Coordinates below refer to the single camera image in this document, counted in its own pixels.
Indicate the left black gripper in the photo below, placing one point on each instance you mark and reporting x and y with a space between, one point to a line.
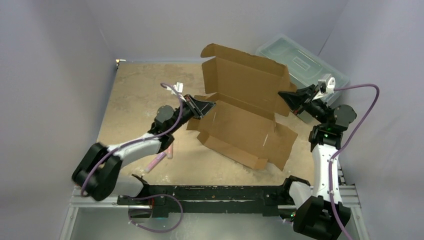
203 107

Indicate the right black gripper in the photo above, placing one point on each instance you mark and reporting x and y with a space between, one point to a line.
306 100

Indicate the brown cardboard box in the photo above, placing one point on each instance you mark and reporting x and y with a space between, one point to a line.
242 125

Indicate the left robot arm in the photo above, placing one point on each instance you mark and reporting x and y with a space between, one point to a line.
98 173

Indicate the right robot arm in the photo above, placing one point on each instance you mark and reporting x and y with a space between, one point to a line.
320 213

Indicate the translucent green plastic toolbox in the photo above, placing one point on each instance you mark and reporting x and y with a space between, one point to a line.
306 69

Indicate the orange pink highlighter marker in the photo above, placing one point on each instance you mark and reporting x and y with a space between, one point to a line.
169 152

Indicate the purple highlighter marker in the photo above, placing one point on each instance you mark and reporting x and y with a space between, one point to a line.
155 162

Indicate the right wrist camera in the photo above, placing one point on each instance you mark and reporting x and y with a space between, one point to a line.
325 86

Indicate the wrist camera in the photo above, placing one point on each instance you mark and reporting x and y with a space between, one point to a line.
177 88
325 86

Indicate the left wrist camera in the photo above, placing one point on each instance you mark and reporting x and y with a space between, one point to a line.
177 88

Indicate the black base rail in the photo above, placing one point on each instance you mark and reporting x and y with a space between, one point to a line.
208 199

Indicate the aluminium frame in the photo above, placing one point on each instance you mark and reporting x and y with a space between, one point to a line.
348 193

